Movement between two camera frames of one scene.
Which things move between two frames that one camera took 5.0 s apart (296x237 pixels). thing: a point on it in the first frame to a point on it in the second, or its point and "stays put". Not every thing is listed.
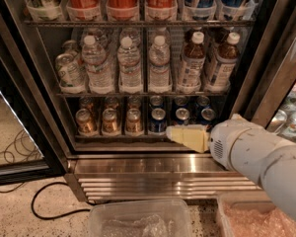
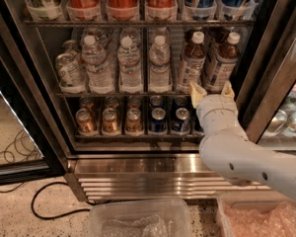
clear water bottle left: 71,74 stays put
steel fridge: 114,65 stays put
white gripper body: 224,141 to 216,105
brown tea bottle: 224,64 stays put
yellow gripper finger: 194,136 to 196,93
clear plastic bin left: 140,218 stays put
